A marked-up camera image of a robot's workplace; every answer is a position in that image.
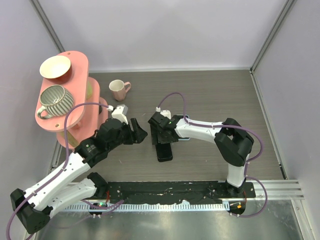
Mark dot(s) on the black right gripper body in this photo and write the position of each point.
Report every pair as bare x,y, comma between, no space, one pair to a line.
161,138

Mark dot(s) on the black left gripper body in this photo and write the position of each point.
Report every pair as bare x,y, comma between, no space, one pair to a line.
125,137

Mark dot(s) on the black phone case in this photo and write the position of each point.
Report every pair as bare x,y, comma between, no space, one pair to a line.
164,152

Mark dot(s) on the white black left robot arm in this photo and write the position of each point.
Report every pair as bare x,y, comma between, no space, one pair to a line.
36,205

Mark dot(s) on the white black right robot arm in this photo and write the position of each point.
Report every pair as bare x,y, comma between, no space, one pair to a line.
234,144

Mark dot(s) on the pink mug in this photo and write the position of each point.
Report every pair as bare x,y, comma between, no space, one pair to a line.
119,89

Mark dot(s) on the pink tiered shelf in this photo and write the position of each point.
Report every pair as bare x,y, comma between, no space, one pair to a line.
87,117

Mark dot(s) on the grey striped mug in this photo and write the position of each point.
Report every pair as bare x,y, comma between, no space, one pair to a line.
56,101

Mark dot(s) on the white bowl red outside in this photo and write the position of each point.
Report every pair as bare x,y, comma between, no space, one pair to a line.
57,69

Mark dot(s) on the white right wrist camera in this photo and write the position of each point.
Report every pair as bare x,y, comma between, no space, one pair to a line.
166,113

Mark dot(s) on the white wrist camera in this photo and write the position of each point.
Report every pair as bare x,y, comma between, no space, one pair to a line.
166,113
119,112

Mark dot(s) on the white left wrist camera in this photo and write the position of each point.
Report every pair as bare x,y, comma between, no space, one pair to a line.
119,112

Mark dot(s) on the aluminium frame rail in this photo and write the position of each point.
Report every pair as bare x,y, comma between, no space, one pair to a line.
266,191

